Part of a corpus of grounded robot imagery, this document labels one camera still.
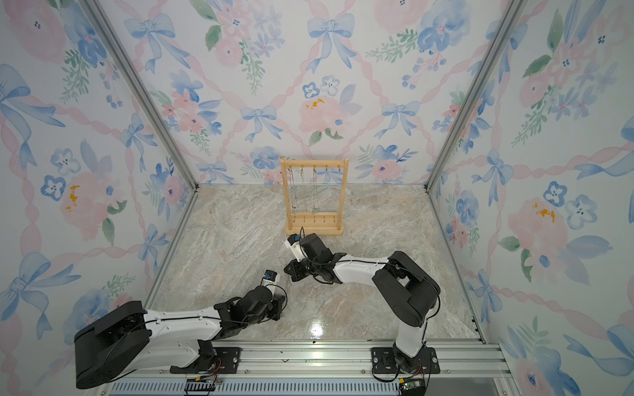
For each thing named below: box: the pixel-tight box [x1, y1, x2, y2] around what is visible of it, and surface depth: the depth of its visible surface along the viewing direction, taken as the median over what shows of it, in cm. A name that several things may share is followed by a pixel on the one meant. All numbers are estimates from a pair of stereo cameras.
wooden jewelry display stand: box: [280, 156, 350, 236], surface depth 100 cm
